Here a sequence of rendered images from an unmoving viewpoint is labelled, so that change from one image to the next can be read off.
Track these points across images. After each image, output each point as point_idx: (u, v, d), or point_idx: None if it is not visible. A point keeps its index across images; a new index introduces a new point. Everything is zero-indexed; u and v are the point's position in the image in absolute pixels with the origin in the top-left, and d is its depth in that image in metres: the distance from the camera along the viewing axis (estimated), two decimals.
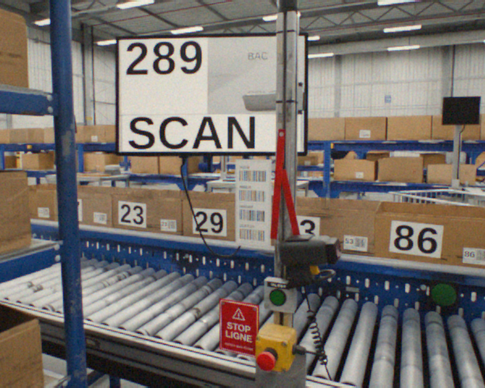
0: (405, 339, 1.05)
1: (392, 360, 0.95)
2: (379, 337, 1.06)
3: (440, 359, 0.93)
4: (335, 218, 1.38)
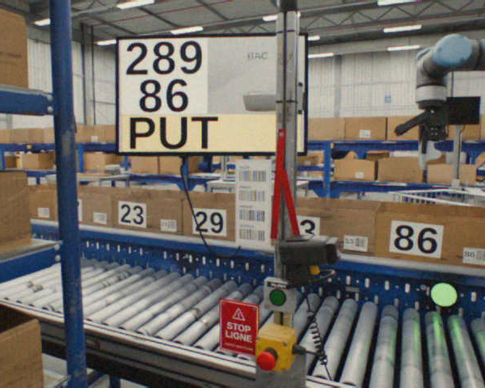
0: (405, 339, 1.05)
1: (392, 360, 0.95)
2: (379, 337, 1.06)
3: (440, 359, 0.93)
4: (335, 218, 1.38)
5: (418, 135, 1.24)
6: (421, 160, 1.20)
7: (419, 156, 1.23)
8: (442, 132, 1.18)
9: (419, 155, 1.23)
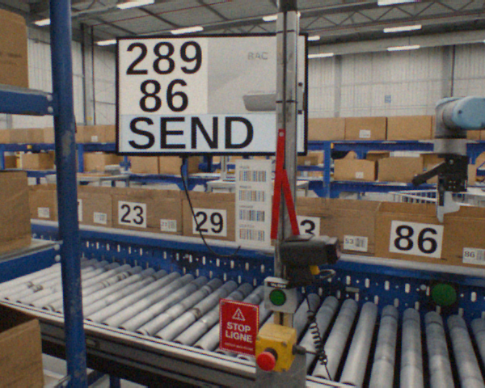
0: (405, 339, 1.05)
1: (392, 360, 0.95)
2: (379, 337, 1.06)
3: (440, 359, 0.93)
4: (335, 218, 1.38)
5: (436, 184, 1.22)
6: (439, 212, 1.17)
7: (436, 204, 1.23)
8: (461, 186, 1.15)
9: (436, 204, 1.23)
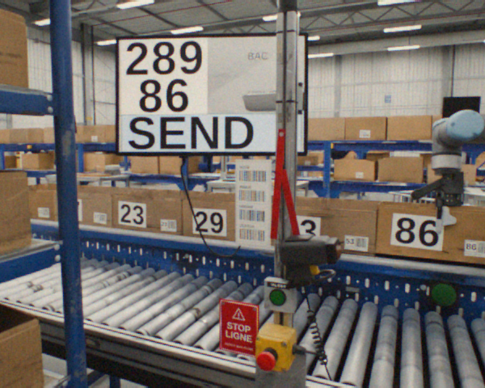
0: (405, 339, 1.05)
1: (392, 360, 0.95)
2: (379, 337, 1.06)
3: (440, 359, 0.93)
4: (335, 218, 1.38)
5: (434, 200, 1.28)
6: (436, 225, 1.23)
7: None
8: (457, 200, 1.21)
9: None
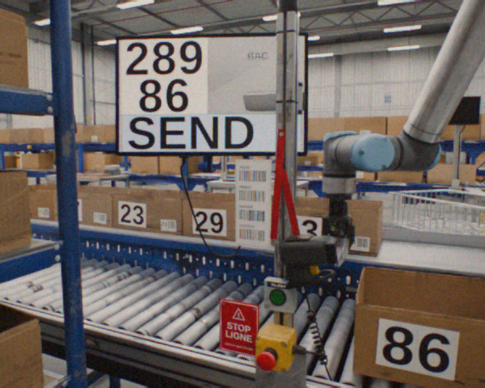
0: None
1: None
2: None
3: None
4: None
5: None
6: None
7: (343, 250, 1.10)
8: (326, 229, 1.05)
9: (343, 249, 1.10)
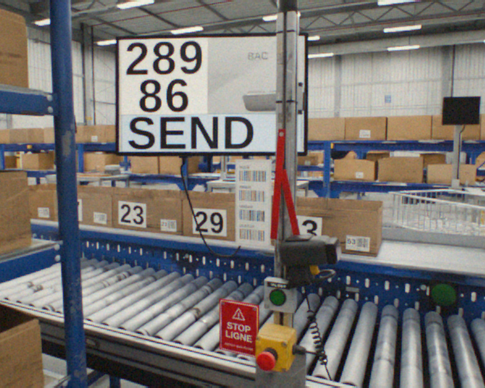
0: None
1: (391, 358, 0.95)
2: (378, 338, 1.06)
3: (445, 361, 0.93)
4: (337, 218, 1.37)
5: None
6: None
7: None
8: None
9: None
